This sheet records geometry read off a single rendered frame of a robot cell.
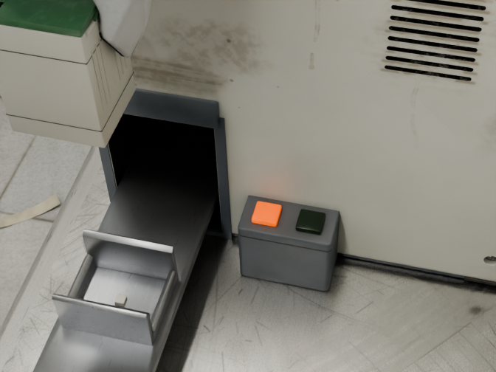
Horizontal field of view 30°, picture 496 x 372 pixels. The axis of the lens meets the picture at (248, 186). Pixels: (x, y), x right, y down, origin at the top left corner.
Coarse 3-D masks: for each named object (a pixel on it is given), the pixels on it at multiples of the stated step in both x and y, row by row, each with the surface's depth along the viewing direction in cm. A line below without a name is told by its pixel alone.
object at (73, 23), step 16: (0, 0) 38; (16, 0) 38; (32, 0) 38; (48, 0) 38; (64, 0) 38; (80, 0) 38; (0, 16) 37; (16, 16) 37; (32, 16) 37; (48, 16) 37; (64, 16) 37; (80, 16) 37; (96, 16) 37; (64, 32) 37; (80, 32) 37
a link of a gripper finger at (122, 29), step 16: (96, 0) 37; (112, 0) 37; (128, 0) 36; (144, 0) 37; (112, 16) 37; (128, 16) 37; (144, 16) 38; (112, 32) 38; (128, 32) 38; (128, 48) 39
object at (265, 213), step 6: (258, 204) 58; (264, 204) 58; (270, 204) 58; (276, 204) 58; (258, 210) 58; (264, 210) 58; (270, 210) 58; (276, 210) 58; (252, 216) 57; (258, 216) 57; (264, 216) 57; (270, 216) 57; (276, 216) 57; (252, 222) 58; (258, 222) 57; (264, 222) 57; (270, 222) 57; (276, 222) 57
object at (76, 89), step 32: (0, 32) 38; (32, 32) 37; (96, 32) 38; (0, 64) 39; (32, 64) 39; (64, 64) 38; (96, 64) 39; (128, 64) 42; (32, 96) 40; (64, 96) 39; (96, 96) 39; (128, 96) 43; (32, 128) 42; (64, 128) 41; (96, 128) 40
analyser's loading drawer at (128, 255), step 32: (160, 160) 63; (192, 160) 63; (128, 192) 61; (160, 192) 61; (192, 192) 61; (128, 224) 59; (160, 224) 59; (192, 224) 59; (96, 256) 56; (128, 256) 55; (160, 256) 54; (192, 256) 57; (96, 288) 56; (128, 288) 56; (160, 288) 56; (64, 320) 53; (96, 320) 53; (128, 320) 52; (160, 320) 54; (64, 352) 53; (96, 352) 53; (128, 352) 53; (160, 352) 53
